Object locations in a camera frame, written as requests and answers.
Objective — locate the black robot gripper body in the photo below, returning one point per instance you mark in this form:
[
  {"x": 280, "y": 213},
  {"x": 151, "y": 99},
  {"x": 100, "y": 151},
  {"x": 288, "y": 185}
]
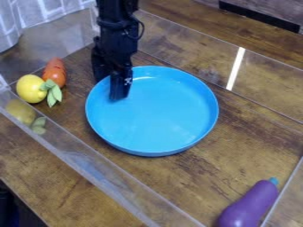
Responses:
[{"x": 119, "y": 35}]

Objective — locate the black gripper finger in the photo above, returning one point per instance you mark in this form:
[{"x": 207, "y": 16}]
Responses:
[
  {"x": 100, "y": 64},
  {"x": 120, "y": 81}
]

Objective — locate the orange toy carrot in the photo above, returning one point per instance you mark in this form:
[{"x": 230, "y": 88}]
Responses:
[{"x": 55, "y": 80}]

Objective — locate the blue round plastic tray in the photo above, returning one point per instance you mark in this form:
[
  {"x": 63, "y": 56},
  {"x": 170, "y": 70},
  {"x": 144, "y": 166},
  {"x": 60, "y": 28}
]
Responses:
[{"x": 163, "y": 118}]

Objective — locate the yellow toy lemon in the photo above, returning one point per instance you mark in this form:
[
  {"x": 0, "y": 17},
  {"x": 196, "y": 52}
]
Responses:
[{"x": 28, "y": 89}]

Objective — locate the white grid curtain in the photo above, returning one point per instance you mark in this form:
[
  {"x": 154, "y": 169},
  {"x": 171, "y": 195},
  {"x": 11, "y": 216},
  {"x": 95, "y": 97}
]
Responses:
[{"x": 20, "y": 14}]

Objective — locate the purple toy eggplant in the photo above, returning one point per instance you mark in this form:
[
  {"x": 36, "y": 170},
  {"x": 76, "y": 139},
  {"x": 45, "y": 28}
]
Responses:
[{"x": 246, "y": 212}]

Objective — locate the clear acrylic barrier wall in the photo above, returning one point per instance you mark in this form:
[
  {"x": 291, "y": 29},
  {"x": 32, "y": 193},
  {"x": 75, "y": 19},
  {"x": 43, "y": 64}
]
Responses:
[{"x": 152, "y": 209}]

